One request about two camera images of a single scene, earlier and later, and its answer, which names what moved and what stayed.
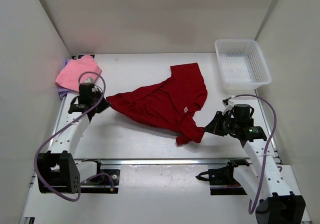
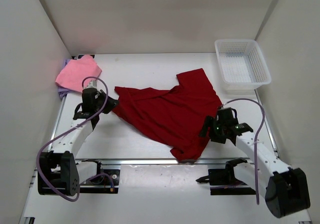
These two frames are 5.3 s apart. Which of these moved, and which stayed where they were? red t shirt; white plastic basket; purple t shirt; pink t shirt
Moved: red t shirt
Stayed: white plastic basket; pink t shirt; purple t shirt
